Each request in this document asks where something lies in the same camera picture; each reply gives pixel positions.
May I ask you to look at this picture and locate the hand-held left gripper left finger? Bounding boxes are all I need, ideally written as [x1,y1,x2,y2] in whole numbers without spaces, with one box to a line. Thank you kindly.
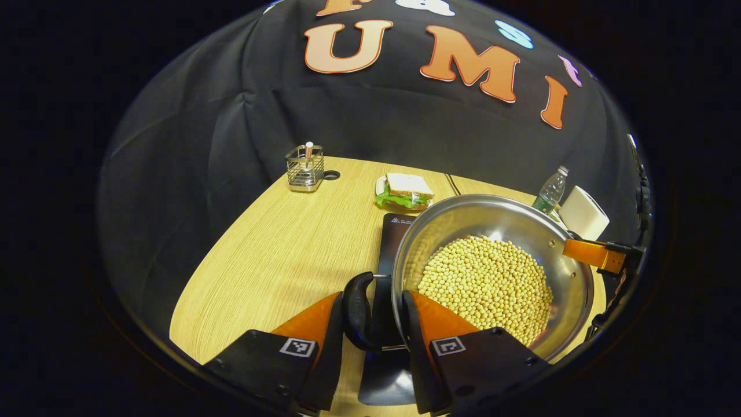
[200,291,346,415]

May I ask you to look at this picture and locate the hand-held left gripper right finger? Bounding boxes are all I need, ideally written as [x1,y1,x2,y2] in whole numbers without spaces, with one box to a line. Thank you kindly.
[402,290,552,416]

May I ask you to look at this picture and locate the black induction cooktop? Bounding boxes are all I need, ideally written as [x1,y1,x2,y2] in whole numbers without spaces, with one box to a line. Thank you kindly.
[358,213,441,406]

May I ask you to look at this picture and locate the stainless steel pot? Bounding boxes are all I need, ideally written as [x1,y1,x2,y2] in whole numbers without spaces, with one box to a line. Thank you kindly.
[342,194,597,363]

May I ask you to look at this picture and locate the white box appliance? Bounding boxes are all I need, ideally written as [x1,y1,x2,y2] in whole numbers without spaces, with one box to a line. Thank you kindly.
[559,186,610,241]

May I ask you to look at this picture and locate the clear plastic water bottle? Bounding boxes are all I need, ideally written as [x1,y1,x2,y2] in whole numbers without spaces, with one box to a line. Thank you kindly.
[532,166,569,216]

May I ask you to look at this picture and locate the pile of soybeans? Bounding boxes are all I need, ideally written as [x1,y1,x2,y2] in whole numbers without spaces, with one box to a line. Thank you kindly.
[417,235,555,347]

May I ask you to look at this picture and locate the sandwich with lettuce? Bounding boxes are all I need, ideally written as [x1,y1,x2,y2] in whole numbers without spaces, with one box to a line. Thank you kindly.
[375,173,435,210]

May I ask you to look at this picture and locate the black backdrop cloth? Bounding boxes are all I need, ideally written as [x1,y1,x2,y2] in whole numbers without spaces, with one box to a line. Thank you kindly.
[98,0,652,348]

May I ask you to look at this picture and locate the metal wire utensil holder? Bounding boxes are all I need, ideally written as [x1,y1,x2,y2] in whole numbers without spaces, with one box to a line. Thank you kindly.
[285,145,325,193]

